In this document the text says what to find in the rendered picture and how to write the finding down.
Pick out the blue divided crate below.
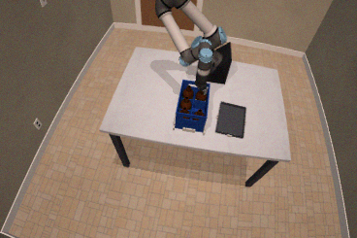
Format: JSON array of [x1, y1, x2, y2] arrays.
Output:
[[175, 83, 210, 132]]

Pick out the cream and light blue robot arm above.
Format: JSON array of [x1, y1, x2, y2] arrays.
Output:
[[155, 0, 227, 71]]

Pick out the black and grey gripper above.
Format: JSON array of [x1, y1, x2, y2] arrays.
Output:
[[195, 63, 216, 95]]

